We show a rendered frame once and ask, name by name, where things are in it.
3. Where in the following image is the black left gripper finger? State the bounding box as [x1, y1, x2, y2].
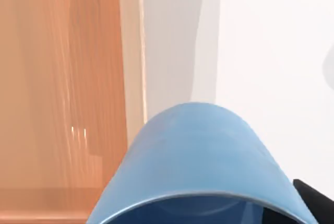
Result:
[292, 179, 334, 224]

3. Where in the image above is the blue cup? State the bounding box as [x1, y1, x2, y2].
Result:
[87, 102, 317, 224]

